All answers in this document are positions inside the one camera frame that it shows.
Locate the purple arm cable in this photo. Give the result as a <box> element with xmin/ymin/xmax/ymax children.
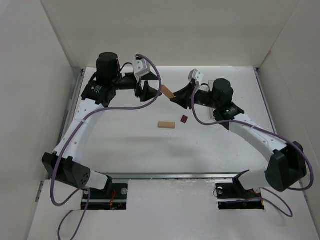
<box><xmin>49</xmin><ymin>53</ymin><xmax>165</xmax><ymax>237</ymax></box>
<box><xmin>191</xmin><ymin>82</ymin><xmax>315</xmax><ymax>218</ymax></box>

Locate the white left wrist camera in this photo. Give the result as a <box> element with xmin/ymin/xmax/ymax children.
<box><xmin>132</xmin><ymin>57</ymin><xmax>151</xmax><ymax>81</ymax></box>

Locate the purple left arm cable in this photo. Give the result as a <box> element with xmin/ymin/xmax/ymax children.
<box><xmin>49</xmin><ymin>53</ymin><xmax>165</xmax><ymax>237</ymax></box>

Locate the clear plastic box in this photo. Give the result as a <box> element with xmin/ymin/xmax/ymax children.
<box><xmin>208</xmin><ymin>80</ymin><xmax>215</xmax><ymax>120</ymax></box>

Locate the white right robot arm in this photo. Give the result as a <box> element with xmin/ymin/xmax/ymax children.
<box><xmin>171</xmin><ymin>78</ymin><xmax>307</xmax><ymax>192</ymax></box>

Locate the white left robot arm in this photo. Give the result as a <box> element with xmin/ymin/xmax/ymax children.
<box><xmin>42</xmin><ymin>52</ymin><xmax>162</xmax><ymax>196</ymax></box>

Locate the red wedge wood block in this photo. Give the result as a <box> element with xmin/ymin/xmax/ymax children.
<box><xmin>180</xmin><ymin>115</ymin><xmax>188</xmax><ymax>124</ymax></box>

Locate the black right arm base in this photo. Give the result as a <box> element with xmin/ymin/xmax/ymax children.
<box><xmin>213</xmin><ymin>182</ymin><xmax>265</xmax><ymax>210</ymax></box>

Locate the aluminium table edge rail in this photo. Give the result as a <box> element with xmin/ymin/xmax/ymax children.
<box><xmin>254</xmin><ymin>67</ymin><xmax>292</xmax><ymax>176</ymax></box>

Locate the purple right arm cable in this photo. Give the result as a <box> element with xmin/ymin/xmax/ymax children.
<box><xmin>191</xmin><ymin>82</ymin><xmax>315</xmax><ymax>218</ymax></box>

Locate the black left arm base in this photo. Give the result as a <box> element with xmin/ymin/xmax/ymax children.
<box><xmin>87</xmin><ymin>182</ymin><xmax>128</xmax><ymax>211</ymax></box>

